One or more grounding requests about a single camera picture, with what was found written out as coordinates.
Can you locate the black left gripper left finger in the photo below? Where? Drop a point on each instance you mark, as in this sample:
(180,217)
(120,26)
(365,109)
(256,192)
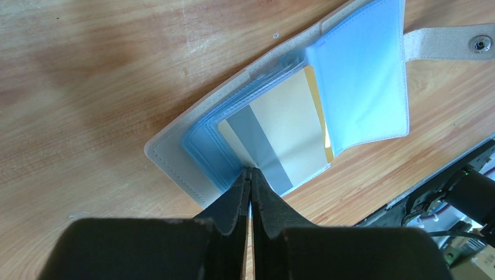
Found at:
(210,245)

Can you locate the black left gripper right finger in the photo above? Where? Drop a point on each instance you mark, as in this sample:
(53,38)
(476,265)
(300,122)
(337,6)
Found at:
(289,246)

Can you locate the grey translucent card holder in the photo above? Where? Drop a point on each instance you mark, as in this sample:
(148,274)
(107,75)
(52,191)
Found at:
(340,83)

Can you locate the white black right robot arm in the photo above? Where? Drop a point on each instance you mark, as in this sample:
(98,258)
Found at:
(472,193)

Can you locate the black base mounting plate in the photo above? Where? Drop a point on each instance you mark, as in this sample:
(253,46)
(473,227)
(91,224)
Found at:
(419,198)

